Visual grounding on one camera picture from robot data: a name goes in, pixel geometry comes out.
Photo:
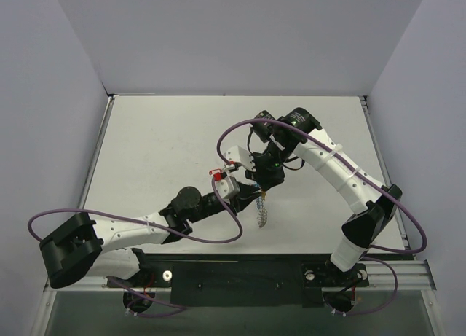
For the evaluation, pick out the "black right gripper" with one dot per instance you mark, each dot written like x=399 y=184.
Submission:
x=265 y=176

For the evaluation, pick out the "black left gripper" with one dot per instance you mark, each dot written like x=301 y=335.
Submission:
x=239 y=197

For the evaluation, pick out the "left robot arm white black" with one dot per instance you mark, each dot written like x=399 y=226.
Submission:
x=70 y=251

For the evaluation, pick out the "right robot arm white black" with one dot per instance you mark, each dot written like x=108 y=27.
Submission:
x=370 y=200

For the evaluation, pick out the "red tag key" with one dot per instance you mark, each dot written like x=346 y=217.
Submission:
x=214 y=171

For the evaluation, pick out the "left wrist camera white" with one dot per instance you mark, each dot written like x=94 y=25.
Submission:
x=225 y=186

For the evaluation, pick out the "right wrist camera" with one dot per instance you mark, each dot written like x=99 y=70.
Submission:
x=241 y=156

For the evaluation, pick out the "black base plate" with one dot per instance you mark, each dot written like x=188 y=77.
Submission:
x=242 y=280

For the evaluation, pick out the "aluminium rail frame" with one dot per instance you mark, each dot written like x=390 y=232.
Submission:
x=153 y=146

